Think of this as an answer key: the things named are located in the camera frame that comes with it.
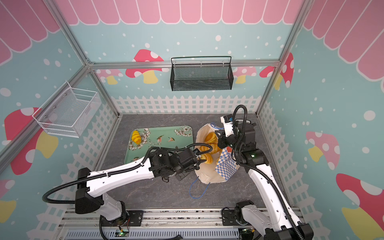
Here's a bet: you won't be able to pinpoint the black metal tongs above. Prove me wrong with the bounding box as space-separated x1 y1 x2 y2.
193 149 213 164

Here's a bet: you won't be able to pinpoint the checkered paper croissant bag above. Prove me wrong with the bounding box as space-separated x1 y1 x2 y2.
195 124 239 185

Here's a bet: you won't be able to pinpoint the yellow fake croissant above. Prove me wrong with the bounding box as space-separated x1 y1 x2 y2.
204 132 218 146

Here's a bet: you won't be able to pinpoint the yellow fake bread roll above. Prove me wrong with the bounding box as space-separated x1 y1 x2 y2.
131 130 142 145

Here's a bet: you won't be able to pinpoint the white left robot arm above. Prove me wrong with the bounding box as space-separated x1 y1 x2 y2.
42 145 200 222

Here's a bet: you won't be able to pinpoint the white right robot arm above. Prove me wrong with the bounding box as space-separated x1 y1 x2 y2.
215 105 314 240

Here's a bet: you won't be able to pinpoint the yellow fake bread loaf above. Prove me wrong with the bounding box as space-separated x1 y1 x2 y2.
200 154 213 165

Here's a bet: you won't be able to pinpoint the orange fake croissant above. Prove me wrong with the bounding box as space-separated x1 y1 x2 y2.
199 143 223 156

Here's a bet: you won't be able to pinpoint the green floral serving tray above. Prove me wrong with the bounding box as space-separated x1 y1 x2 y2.
124 126 194 164

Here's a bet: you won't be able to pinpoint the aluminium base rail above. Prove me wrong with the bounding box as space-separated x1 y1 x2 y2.
29 208 331 240

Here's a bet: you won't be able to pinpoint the black mesh wall basket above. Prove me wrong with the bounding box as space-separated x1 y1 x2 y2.
170 56 234 92

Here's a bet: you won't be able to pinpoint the white wire wall basket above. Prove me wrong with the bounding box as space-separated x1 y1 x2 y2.
32 82 102 138

